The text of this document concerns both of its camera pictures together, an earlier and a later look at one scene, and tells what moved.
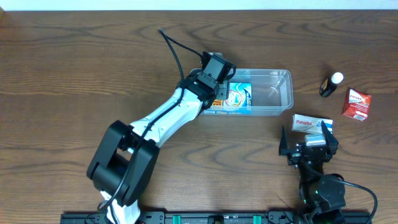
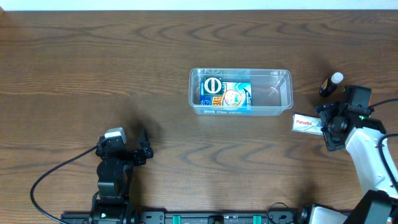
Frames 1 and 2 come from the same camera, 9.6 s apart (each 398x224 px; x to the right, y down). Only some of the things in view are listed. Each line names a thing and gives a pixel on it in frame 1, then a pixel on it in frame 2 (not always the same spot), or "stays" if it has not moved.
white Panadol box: [310, 124] stays
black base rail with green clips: [209, 217] stays
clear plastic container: [255, 92] stays
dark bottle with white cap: [330, 84] stays
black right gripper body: [308, 151] → [325, 123]
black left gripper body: [221, 92] → [131, 154]
